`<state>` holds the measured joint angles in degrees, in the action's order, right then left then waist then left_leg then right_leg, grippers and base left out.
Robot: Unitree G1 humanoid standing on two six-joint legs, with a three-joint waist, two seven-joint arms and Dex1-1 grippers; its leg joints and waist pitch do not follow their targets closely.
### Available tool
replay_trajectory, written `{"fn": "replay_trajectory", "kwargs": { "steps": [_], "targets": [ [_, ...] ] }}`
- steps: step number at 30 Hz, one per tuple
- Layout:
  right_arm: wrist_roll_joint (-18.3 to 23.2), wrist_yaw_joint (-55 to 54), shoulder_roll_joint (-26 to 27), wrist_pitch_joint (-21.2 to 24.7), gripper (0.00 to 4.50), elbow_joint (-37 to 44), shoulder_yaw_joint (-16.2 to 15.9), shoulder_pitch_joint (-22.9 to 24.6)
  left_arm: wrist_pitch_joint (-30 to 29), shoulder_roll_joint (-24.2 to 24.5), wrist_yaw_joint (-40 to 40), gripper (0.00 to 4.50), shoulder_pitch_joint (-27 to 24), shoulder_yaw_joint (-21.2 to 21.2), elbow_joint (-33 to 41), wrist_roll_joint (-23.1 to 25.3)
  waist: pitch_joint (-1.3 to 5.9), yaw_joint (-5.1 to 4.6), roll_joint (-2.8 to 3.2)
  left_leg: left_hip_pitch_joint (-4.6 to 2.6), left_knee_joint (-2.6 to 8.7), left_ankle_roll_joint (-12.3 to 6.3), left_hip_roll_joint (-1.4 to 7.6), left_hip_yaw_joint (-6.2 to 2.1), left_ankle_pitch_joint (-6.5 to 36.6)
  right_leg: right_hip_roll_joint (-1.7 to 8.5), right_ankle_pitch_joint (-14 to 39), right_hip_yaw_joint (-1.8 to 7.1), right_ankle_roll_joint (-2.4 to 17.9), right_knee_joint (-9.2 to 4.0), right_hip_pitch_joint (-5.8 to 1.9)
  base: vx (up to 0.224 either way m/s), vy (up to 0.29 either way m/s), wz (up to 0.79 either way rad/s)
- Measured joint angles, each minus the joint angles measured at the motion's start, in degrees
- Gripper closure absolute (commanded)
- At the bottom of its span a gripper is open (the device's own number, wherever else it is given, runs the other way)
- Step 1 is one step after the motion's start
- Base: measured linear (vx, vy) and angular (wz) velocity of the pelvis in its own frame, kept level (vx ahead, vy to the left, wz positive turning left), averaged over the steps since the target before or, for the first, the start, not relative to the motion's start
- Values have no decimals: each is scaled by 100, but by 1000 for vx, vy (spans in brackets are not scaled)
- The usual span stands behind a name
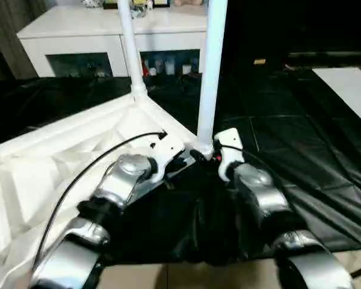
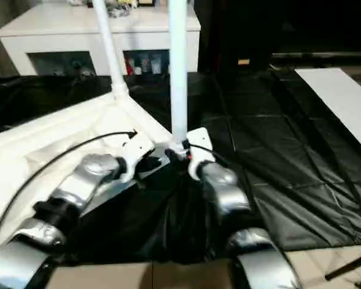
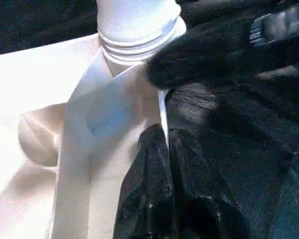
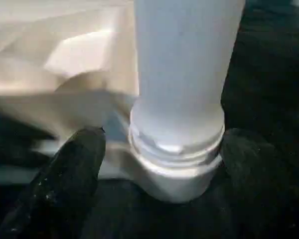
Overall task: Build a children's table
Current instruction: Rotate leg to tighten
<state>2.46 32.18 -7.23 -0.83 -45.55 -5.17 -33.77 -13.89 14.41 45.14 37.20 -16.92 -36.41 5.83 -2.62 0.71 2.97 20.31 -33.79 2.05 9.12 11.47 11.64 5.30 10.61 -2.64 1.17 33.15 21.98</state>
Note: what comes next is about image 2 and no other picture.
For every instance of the black mat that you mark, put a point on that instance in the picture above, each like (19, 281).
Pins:
(288, 150)

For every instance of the white plastic table top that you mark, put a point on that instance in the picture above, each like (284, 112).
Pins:
(33, 144)

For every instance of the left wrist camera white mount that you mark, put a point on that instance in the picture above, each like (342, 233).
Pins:
(135, 150)

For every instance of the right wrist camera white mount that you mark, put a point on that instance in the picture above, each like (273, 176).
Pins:
(201, 141)

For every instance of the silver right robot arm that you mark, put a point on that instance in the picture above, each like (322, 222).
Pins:
(225, 186)

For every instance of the white cabinet with glass doors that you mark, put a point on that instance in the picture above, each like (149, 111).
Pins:
(63, 33)

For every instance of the white side table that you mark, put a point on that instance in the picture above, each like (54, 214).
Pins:
(340, 96)

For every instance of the black framed plaque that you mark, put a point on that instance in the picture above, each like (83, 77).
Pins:
(146, 3)

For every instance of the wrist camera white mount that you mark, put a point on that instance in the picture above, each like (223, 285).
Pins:
(201, 141)
(135, 150)

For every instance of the black tripod leg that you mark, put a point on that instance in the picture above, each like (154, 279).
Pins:
(349, 266)

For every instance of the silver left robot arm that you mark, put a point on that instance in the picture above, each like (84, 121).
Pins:
(87, 171)

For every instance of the white spotted plush toy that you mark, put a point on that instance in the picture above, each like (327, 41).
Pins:
(75, 2)

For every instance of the white plastic table leg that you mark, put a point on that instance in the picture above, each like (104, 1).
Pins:
(108, 45)
(179, 75)

